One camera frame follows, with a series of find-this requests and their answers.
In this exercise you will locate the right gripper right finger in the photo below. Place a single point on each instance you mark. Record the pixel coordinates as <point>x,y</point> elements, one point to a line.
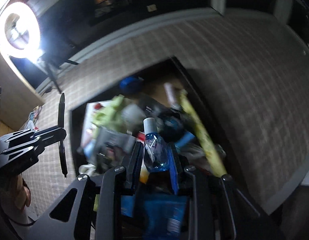
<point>175,170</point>

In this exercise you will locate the black tripod stand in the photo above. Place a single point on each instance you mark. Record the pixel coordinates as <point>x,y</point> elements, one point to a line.
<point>52,64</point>

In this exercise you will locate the person's hand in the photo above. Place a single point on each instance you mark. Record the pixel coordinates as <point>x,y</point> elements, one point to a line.
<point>21,193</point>

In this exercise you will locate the blue foil sachet pack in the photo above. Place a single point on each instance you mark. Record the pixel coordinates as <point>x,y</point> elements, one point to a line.
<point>152,216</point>

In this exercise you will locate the yellow long packet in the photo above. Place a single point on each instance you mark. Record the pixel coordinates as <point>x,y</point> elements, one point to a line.
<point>203,137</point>

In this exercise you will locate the ring light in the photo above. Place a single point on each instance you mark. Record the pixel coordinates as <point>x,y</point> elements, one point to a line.
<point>20,35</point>

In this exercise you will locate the cardboard box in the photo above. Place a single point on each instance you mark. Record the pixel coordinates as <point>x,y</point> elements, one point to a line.
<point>18,98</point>

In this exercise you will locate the grey foil packet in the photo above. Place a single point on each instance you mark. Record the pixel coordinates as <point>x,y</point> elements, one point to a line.
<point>110,148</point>

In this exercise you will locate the blue round lidded container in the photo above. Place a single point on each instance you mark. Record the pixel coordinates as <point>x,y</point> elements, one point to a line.
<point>131,85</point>

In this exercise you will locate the green cloth pouch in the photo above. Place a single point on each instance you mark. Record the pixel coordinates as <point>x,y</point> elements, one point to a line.
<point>110,116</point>

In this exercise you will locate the black storage tray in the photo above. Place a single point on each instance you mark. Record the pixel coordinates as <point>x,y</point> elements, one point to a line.
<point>163,102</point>

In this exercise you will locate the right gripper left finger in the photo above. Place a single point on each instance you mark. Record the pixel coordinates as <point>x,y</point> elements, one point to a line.
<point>133,167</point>

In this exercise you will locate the blue liquid bottle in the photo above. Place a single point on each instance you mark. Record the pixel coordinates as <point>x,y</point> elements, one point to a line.
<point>155,148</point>

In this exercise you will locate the plaid table cloth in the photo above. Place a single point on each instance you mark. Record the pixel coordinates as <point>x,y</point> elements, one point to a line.
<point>245,74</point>

